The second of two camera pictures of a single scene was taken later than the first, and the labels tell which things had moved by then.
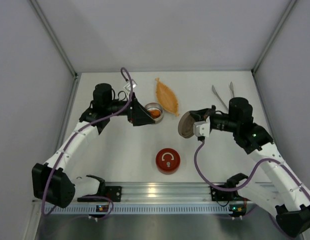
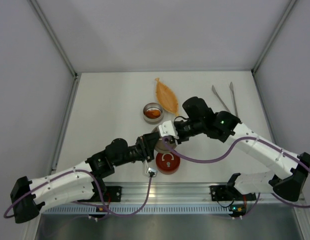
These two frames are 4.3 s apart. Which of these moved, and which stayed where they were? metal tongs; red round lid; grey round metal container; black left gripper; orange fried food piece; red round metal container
Moved: black left gripper; grey round metal container
Stayed: orange fried food piece; red round metal container; metal tongs; red round lid
